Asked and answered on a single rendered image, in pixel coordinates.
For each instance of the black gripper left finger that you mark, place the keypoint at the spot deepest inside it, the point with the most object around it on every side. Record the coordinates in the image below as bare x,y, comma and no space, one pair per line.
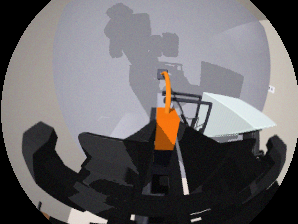
133,152

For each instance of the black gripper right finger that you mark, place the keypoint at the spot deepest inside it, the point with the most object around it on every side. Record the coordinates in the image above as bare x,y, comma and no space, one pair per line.
203,157

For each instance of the orange power cord with plug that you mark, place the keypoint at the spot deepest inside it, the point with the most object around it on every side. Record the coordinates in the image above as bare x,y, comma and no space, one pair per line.
166,132

